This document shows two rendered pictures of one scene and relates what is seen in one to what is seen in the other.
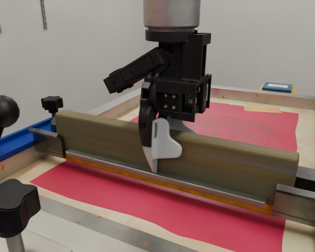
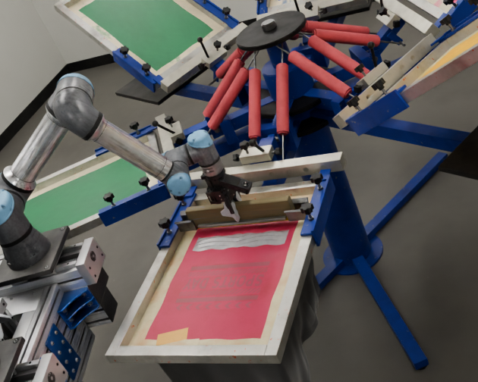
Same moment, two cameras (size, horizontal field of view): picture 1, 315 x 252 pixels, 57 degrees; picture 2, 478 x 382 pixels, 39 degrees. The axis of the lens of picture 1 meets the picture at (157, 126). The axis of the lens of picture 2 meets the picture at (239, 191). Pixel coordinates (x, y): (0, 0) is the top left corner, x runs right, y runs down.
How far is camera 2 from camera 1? 2.68 m
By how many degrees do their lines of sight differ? 126
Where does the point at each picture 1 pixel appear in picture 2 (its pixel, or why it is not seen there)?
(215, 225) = not seen: hidden behind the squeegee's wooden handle
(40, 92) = not seen: outside the picture
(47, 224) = (256, 168)
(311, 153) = (165, 279)
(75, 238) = (247, 169)
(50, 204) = (275, 189)
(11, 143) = (318, 197)
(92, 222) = (257, 190)
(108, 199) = not seen: hidden behind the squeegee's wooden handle
